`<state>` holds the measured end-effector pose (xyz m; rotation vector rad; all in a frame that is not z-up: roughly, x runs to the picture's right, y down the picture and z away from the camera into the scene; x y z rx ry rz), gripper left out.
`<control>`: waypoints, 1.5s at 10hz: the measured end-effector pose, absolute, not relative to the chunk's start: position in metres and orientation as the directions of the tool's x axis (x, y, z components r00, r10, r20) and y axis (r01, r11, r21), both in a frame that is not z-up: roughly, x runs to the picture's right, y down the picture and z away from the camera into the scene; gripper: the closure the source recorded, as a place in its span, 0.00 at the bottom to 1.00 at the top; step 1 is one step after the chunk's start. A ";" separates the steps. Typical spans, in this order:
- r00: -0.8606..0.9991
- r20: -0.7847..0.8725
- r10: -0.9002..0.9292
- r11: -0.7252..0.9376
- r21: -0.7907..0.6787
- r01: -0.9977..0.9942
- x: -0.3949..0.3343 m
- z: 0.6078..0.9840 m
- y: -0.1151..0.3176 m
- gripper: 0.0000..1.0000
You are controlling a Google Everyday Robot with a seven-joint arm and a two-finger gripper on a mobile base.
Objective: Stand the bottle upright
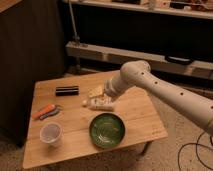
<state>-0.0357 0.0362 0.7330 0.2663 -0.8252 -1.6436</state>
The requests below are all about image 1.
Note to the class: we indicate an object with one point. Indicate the white plastic bottle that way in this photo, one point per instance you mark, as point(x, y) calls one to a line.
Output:
point(99, 103)

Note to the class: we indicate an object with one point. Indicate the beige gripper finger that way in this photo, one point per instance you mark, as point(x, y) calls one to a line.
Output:
point(96, 92)

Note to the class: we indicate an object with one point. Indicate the black rectangular box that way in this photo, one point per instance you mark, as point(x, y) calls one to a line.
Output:
point(67, 91)

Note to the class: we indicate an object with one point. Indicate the black object on shelf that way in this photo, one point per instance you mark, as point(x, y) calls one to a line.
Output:
point(178, 60)

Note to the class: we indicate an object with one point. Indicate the clear plastic cup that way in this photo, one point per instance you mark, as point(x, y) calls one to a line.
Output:
point(51, 134)

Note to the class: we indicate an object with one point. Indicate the wooden upper shelf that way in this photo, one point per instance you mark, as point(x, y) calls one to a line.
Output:
point(139, 8)

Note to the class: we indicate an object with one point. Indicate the dark cabinet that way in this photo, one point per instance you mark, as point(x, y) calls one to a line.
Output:
point(32, 48)

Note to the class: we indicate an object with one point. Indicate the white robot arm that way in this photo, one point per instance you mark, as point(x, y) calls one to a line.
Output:
point(194, 107)

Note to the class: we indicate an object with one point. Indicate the wooden shelf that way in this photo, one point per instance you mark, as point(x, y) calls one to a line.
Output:
point(139, 8)
point(197, 69)

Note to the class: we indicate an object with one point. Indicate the green ceramic bowl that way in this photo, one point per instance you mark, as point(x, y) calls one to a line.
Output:
point(106, 130)

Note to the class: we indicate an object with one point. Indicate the wooden lower shelf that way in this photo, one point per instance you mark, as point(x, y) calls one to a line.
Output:
point(197, 69)

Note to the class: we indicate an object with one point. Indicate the wooden table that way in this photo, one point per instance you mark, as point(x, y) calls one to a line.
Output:
point(85, 132)

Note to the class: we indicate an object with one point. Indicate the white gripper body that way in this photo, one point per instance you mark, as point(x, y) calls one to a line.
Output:
point(113, 87)

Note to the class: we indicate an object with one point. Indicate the orange handled tool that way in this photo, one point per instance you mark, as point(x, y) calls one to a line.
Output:
point(46, 111)

